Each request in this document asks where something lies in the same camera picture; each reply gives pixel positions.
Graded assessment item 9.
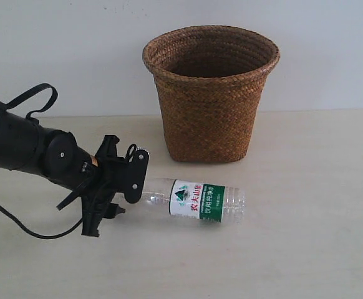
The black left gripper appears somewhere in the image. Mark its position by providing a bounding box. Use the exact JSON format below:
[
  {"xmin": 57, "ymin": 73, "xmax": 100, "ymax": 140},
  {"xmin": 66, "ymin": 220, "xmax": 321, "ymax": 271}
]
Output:
[{"xmin": 81, "ymin": 135, "xmax": 125, "ymax": 237}]

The clear plastic water bottle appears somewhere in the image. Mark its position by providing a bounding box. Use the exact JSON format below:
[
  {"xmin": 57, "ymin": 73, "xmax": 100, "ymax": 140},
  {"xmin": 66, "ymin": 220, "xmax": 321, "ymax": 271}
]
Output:
[{"xmin": 140, "ymin": 178, "xmax": 246, "ymax": 223}]

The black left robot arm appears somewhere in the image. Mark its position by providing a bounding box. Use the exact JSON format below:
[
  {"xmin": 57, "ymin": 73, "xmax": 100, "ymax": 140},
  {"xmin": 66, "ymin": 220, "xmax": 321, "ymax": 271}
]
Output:
[{"xmin": 0, "ymin": 102, "xmax": 130, "ymax": 237}]

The brown woven wicker basket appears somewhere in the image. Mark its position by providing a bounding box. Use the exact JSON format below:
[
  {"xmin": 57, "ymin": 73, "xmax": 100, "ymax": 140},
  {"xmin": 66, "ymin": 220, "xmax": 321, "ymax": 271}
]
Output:
[{"xmin": 142, "ymin": 25, "xmax": 281, "ymax": 163}]

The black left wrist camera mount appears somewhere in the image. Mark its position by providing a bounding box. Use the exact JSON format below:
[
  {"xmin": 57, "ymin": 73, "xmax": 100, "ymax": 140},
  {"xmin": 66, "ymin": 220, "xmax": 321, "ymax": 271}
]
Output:
[{"xmin": 120, "ymin": 144, "xmax": 149, "ymax": 204}]

